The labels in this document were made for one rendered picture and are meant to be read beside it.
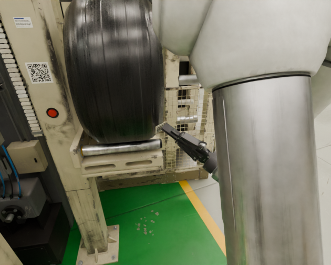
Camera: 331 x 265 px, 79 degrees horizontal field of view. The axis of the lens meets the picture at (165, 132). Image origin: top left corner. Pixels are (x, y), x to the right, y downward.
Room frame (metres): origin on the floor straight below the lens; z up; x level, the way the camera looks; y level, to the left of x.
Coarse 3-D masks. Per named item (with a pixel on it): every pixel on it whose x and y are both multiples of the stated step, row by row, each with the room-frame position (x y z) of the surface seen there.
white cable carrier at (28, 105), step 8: (0, 24) 0.73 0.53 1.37; (0, 32) 0.73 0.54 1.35; (0, 40) 0.72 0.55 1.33; (8, 40) 0.74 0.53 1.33; (8, 48) 0.76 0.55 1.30; (8, 56) 0.73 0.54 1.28; (8, 64) 0.72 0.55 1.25; (16, 64) 0.73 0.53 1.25; (8, 72) 0.72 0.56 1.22; (16, 72) 0.76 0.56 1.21; (16, 80) 0.72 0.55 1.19; (16, 88) 0.72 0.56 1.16; (24, 88) 0.73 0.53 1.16; (24, 96) 0.73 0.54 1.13; (24, 104) 0.72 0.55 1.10; (32, 104) 0.75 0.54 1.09; (24, 112) 0.72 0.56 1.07; (32, 112) 0.73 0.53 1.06; (32, 120) 0.72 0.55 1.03; (32, 128) 0.72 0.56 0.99; (40, 128) 0.75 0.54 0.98
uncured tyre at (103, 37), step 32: (96, 0) 0.73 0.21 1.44; (128, 0) 0.74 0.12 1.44; (64, 32) 0.66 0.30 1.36; (96, 32) 0.63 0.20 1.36; (128, 32) 0.64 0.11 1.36; (96, 64) 0.58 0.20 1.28; (128, 64) 0.60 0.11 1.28; (160, 64) 0.64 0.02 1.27; (96, 96) 0.56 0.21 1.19; (128, 96) 0.58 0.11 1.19; (160, 96) 0.62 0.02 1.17; (96, 128) 0.58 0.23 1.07; (128, 128) 0.60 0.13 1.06
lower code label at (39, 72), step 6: (30, 66) 0.72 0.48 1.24; (36, 66) 0.73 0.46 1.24; (42, 66) 0.73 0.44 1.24; (48, 66) 0.73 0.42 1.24; (30, 72) 0.72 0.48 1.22; (36, 72) 0.73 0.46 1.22; (42, 72) 0.73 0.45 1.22; (48, 72) 0.73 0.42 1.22; (30, 78) 0.72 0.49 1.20; (36, 78) 0.73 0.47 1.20; (42, 78) 0.73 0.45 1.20; (48, 78) 0.73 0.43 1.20
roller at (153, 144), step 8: (104, 144) 0.71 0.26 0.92; (112, 144) 0.71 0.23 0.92; (120, 144) 0.71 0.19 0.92; (128, 144) 0.71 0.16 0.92; (136, 144) 0.71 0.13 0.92; (144, 144) 0.72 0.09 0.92; (152, 144) 0.72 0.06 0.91; (160, 144) 0.73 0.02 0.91; (88, 152) 0.67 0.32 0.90; (96, 152) 0.68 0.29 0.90; (104, 152) 0.68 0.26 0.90; (112, 152) 0.69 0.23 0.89
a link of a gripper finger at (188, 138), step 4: (184, 132) 0.59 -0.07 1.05; (180, 136) 0.58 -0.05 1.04; (184, 136) 0.58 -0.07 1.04; (188, 136) 0.58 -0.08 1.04; (192, 136) 0.58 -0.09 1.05; (188, 140) 0.56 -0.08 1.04; (192, 140) 0.56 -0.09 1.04; (196, 140) 0.56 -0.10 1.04; (200, 140) 0.56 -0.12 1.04; (192, 144) 0.55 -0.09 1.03; (196, 144) 0.54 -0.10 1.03; (200, 148) 0.53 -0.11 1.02
